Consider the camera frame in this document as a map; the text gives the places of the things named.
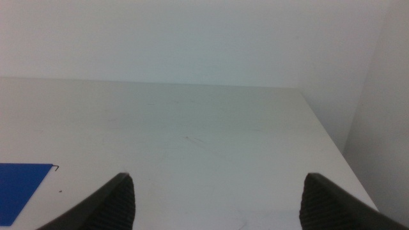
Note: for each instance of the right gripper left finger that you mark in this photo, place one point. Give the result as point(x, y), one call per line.
point(112, 207)

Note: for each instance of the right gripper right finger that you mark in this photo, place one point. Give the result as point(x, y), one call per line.
point(322, 207)

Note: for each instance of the blue rectangular mat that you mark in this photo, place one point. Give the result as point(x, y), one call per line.
point(19, 188)

